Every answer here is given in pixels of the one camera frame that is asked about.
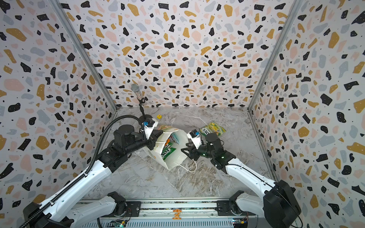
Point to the yellow-green Fox's candy bag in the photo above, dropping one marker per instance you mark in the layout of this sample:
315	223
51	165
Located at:
212	127

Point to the orange Fox's candy bag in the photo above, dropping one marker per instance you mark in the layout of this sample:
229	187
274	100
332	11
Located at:
172	140

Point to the green circuit board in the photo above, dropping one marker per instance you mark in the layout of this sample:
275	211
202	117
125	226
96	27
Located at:
117	224

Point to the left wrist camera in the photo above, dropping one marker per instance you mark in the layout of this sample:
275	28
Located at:
149	125

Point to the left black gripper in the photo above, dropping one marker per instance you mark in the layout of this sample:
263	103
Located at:
153	137

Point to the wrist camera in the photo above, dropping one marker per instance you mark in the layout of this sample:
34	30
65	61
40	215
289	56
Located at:
149	125
195	137

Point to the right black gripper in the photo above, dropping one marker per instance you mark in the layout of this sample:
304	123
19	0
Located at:
192	151

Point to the microphone on black stand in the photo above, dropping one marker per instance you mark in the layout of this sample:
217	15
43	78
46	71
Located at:
135	88

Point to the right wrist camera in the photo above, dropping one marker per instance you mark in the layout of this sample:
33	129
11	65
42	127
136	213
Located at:
195	137

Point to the white paper shopping bag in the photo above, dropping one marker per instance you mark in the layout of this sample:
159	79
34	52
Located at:
177	157

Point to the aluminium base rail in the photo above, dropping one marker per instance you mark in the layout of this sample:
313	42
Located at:
183	213

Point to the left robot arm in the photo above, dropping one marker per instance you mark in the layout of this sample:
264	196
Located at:
55	212

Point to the green Fox's candy bag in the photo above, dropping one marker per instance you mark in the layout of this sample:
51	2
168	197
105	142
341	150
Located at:
166	152

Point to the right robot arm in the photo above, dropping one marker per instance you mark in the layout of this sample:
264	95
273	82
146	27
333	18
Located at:
274	200

